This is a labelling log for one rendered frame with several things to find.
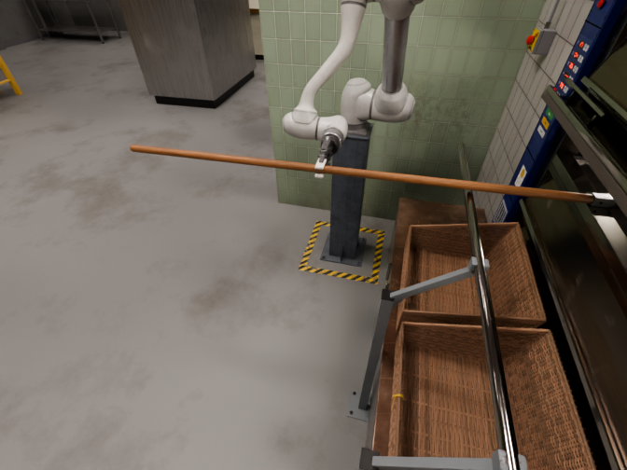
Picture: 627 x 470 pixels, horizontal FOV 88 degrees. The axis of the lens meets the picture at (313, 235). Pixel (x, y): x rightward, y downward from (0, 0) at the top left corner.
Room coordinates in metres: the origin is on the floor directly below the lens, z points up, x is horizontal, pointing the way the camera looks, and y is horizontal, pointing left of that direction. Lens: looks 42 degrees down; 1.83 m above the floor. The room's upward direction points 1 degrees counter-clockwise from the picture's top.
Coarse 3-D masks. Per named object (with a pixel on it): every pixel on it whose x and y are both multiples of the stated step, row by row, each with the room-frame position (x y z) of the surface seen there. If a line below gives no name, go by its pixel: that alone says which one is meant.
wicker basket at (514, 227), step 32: (448, 224) 1.23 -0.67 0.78; (480, 224) 1.19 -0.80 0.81; (512, 224) 1.15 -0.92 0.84; (416, 256) 1.19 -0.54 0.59; (448, 256) 1.19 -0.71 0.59; (512, 256) 1.00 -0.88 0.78; (448, 288) 0.98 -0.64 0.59; (512, 288) 0.85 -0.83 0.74; (416, 320) 0.74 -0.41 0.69; (448, 320) 0.71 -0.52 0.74; (480, 320) 0.68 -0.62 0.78; (512, 320) 0.65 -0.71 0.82; (544, 320) 0.63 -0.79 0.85
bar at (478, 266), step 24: (480, 240) 0.70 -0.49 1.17; (480, 264) 0.60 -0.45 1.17; (408, 288) 0.66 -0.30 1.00; (432, 288) 0.63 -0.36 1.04; (480, 288) 0.52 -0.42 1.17; (384, 312) 0.65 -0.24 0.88; (480, 312) 0.46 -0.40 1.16; (504, 384) 0.28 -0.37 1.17; (360, 408) 0.65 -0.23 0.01; (504, 408) 0.23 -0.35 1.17; (504, 432) 0.19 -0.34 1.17; (360, 456) 0.21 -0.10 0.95; (384, 456) 0.21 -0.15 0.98; (504, 456) 0.16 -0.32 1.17
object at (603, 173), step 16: (544, 96) 1.20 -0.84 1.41; (560, 112) 1.03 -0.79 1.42; (576, 112) 1.04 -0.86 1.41; (592, 112) 1.08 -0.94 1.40; (592, 128) 0.93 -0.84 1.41; (608, 128) 0.95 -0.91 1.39; (576, 144) 0.84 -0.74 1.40; (608, 144) 0.83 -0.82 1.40; (624, 144) 0.85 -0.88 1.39; (592, 160) 0.74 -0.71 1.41; (624, 160) 0.74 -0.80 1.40; (608, 176) 0.65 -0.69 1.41; (608, 192) 0.62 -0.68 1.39; (624, 192) 0.58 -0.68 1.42; (624, 208) 0.55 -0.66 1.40
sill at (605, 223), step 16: (560, 160) 1.14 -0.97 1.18; (576, 160) 1.13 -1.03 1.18; (560, 176) 1.08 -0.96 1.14; (576, 176) 1.02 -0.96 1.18; (576, 192) 0.94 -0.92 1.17; (592, 208) 0.83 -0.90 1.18; (592, 224) 0.77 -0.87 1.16; (608, 224) 0.75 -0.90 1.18; (608, 240) 0.68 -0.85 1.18; (624, 240) 0.68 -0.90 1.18; (608, 256) 0.64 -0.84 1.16; (624, 256) 0.61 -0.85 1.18; (624, 272) 0.56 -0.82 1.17; (624, 288) 0.53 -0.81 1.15
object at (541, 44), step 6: (534, 30) 1.83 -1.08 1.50; (540, 30) 1.75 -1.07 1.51; (546, 30) 1.75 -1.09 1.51; (552, 30) 1.74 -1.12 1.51; (534, 36) 1.79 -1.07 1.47; (540, 36) 1.74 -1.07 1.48; (546, 36) 1.74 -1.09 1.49; (552, 36) 1.73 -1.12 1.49; (534, 42) 1.76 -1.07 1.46; (540, 42) 1.74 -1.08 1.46; (546, 42) 1.73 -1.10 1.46; (528, 48) 1.81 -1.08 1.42; (534, 48) 1.74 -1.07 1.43; (540, 48) 1.74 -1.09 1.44; (546, 48) 1.73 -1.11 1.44; (540, 54) 1.74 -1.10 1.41; (546, 54) 1.73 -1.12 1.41
